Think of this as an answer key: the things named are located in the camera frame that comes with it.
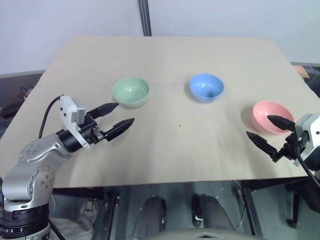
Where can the red bowl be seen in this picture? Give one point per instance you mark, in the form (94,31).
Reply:
(262,113)

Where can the dark vertical post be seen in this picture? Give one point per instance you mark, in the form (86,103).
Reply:
(145,17)

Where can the grey sneaker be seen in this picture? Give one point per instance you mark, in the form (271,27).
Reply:
(88,212)

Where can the blue bowl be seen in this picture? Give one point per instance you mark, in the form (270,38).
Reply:
(206,86)

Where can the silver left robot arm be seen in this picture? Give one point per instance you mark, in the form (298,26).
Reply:
(37,155)

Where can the black and red tool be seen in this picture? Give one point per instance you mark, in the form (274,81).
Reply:
(25,93)

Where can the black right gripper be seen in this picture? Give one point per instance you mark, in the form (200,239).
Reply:
(291,147)

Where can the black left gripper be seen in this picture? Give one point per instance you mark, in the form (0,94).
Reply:
(90,131)

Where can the dark rounded shape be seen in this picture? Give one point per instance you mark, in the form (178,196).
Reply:
(212,212)
(151,215)

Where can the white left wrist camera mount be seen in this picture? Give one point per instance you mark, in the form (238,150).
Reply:
(66,107)

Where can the green bowl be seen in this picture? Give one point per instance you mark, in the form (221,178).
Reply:
(131,91)

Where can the brown cardboard box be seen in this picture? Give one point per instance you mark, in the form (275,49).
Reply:
(301,71)

